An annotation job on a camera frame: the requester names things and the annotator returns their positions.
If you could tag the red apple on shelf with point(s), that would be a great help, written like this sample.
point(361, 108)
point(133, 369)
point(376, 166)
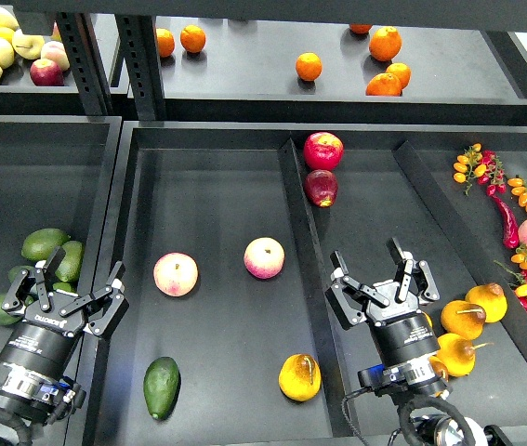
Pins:
point(46, 72)

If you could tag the black shelf upright post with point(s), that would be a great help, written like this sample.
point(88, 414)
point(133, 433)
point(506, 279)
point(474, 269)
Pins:
point(81, 46)

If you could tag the green avocado top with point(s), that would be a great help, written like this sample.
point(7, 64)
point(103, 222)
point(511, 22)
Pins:
point(39, 244)

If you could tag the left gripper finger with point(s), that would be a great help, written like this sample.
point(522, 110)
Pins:
point(43, 271)
point(100, 310)

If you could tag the yellow orange pear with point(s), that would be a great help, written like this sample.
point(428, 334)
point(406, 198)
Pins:
point(300, 377)

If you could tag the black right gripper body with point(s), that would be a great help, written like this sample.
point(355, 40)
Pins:
point(401, 332)

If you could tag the bright red apple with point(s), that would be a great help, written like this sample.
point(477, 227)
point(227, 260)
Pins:
point(323, 150)

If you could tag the dark red apple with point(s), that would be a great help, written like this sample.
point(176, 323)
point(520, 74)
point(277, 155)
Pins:
point(321, 187)

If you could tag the black divided tray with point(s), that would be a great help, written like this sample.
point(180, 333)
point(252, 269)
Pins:
point(208, 190)

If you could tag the pink apple left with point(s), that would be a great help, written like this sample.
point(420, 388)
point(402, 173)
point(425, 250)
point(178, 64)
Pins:
point(175, 274)

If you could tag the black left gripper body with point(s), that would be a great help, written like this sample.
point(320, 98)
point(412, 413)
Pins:
point(43, 342)

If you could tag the pink apple centre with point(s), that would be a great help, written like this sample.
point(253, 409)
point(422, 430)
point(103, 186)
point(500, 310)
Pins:
point(264, 257)

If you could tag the red chili pepper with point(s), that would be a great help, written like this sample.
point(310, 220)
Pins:
point(509, 224)

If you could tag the orange on shelf centre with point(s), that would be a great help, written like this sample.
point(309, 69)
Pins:
point(308, 66)

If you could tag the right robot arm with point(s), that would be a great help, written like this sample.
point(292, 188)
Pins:
point(425, 415)

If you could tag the green avocado right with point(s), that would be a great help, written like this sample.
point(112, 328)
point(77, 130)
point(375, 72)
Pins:
point(69, 268)

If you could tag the orange cherry tomato bunch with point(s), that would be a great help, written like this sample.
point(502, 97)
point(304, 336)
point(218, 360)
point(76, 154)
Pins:
point(469, 168)

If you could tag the orange behind front orange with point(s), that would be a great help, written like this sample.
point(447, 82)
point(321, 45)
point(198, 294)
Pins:
point(402, 71)

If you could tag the yellow lemon on shelf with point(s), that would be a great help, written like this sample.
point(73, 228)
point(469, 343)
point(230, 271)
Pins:
point(7, 33)

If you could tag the yellow pear far right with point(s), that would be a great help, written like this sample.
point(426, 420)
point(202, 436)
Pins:
point(491, 298)

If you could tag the orange on shelf left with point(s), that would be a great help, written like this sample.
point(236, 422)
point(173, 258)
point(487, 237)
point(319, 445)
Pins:
point(165, 42)

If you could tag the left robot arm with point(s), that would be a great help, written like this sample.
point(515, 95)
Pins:
point(37, 391)

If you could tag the pale yellow apple right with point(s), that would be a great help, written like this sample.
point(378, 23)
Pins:
point(28, 46)

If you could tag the pink peach on shelf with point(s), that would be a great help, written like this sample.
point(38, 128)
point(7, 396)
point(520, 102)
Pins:
point(55, 51)

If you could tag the black left tray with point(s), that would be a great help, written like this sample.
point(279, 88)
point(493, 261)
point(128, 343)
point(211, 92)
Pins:
point(55, 172)

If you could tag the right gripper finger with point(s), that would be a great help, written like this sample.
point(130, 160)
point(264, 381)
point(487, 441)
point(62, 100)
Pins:
point(413, 277)
point(353, 302)

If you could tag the large orange on shelf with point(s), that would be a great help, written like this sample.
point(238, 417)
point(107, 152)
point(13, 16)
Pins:
point(385, 44)

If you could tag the orange on shelf front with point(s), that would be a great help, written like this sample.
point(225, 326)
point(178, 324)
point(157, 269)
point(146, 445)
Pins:
point(384, 84)

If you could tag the dark green avocado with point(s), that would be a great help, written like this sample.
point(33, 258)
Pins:
point(161, 384)

